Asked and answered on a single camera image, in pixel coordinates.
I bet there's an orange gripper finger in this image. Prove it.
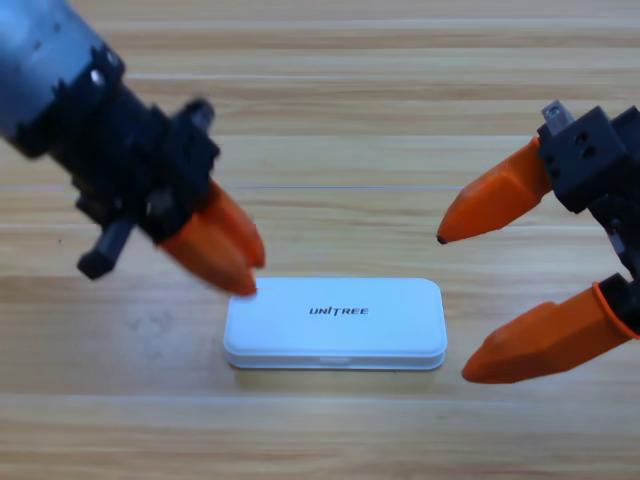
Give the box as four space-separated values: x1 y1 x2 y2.
157 207 260 299
201 177 267 270
460 281 632 386
435 135 554 246

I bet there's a white Unitree pencil case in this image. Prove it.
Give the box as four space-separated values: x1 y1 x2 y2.
222 277 448 373

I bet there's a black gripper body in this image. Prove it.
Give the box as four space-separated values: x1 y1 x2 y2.
16 39 222 281
536 100 640 342

